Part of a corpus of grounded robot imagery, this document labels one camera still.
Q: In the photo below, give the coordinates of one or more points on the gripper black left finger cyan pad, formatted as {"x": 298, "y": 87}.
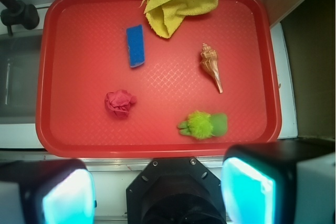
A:
{"x": 58, "y": 191}

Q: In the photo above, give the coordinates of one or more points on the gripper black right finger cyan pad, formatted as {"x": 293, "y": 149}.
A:
{"x": 287, "y": 181}

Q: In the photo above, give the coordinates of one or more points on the green fuzzy plush toy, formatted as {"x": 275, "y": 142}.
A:
{"x": 202, "y": 125}

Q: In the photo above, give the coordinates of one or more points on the crumpled red paper ball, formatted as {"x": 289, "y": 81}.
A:
{"x": 119, "y": 103}

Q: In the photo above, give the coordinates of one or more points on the red plastic tray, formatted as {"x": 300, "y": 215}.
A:
{"x": 84, "y": 55}

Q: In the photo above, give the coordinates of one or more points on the metal sink basin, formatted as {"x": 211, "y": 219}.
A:
{"x": 20, "y": 55}

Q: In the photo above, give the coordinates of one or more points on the brown spiral seashell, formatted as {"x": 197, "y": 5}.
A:
{"x": 209, "y": 63}

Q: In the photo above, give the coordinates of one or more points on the blue sponge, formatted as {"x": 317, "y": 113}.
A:
{"x": 135, "y": 42}

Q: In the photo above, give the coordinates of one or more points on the black faucet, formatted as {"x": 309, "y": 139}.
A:
{"x": 19, "y": 13}

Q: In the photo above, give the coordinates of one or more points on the yellow cloth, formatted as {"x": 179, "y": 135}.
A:
{"x": 166, "y": 16}

